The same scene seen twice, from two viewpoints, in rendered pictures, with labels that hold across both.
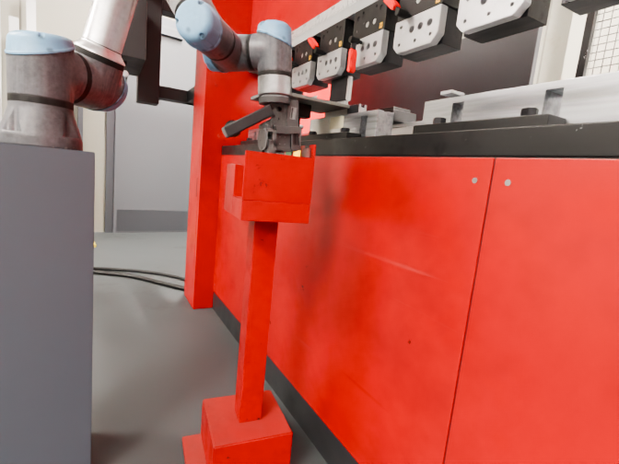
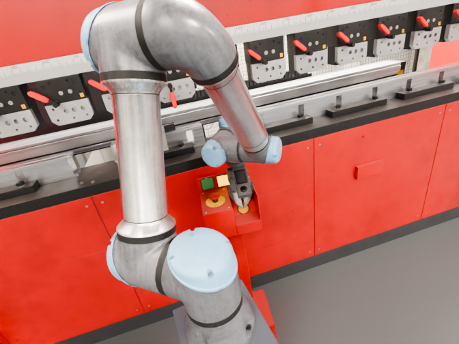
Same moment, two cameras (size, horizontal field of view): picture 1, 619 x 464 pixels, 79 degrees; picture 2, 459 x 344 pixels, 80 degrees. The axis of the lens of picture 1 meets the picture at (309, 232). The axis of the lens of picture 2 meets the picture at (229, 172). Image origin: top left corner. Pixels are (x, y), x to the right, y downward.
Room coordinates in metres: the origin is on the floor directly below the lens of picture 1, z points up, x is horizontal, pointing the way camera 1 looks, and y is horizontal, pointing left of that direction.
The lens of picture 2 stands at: (0.63, 0.92, 1.34)
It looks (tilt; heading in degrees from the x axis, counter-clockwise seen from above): 28 degrees down; 289
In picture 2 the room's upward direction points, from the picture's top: 10 degrees counter-clockwise
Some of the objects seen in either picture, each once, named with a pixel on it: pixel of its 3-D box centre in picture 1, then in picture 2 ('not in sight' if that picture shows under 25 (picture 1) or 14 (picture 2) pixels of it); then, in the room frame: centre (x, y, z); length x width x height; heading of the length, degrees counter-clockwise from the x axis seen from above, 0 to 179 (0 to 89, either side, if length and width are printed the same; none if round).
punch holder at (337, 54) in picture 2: not in sight; (346, 42); (0.47, -0.54, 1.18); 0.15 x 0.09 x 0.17; 30
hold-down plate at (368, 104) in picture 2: not in sight; (356, 106); (0.42, -0.50, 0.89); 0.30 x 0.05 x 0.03; 30
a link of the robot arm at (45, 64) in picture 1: (44, 66); (203, 270); (0.83, 0.59, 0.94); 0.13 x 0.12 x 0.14; 170
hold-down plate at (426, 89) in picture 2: not in sight; (425, 89); (0.07, -0.70, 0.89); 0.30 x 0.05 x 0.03; 30
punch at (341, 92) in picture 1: (340, 93); not in sight; (1.32, -0.06, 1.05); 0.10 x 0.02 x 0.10; 30
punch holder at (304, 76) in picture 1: (310, 65); (68, 98); (1.51, 0.06, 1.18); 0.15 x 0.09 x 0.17; 30
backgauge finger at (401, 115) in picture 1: (377, 113); not in sight; (1.39, -0.20, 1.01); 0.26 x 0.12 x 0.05; 120
